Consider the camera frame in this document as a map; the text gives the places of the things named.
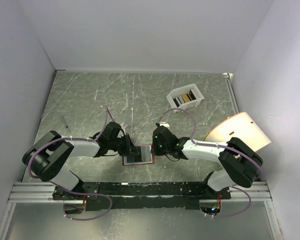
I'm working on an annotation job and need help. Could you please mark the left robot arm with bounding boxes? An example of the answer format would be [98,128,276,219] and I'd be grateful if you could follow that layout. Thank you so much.
[22,121,141,200]

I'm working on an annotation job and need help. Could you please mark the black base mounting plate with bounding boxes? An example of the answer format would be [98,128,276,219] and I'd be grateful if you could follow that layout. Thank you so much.
[52,181,231,211]

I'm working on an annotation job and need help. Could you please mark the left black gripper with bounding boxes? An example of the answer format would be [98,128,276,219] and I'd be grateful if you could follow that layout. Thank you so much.
[108,133,141,157]

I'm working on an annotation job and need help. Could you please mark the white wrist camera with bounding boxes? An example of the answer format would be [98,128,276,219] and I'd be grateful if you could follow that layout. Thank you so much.
[155,121,170,129]
[120,122,129,133]

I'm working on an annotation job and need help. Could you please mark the white plastic card tray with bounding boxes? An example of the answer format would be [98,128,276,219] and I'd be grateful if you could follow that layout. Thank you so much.
[166,83,205,113]

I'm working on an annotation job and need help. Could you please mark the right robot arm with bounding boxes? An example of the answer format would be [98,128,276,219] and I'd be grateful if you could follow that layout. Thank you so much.
[152,125,263,199]

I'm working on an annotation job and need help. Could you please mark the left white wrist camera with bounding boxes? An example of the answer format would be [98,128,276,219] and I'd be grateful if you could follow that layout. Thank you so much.
[120,122,129,133]

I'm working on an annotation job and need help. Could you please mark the white orange lamp shade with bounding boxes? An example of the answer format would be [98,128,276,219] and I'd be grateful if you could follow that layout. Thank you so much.
[204,112,272,152]

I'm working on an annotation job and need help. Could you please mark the red leather card holder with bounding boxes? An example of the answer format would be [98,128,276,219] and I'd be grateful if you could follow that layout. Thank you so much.
[122,144,155,166]

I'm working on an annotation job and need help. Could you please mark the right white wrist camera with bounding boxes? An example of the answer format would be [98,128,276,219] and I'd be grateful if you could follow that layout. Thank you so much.
[155,121,170,129]

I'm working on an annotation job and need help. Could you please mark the black credit card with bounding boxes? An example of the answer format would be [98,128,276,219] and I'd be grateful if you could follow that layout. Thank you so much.
[140,145,152,163]
[124,150,142,165]

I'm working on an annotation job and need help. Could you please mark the small grey metal rod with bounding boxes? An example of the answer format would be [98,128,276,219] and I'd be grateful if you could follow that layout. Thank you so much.
[60,115,71,133]

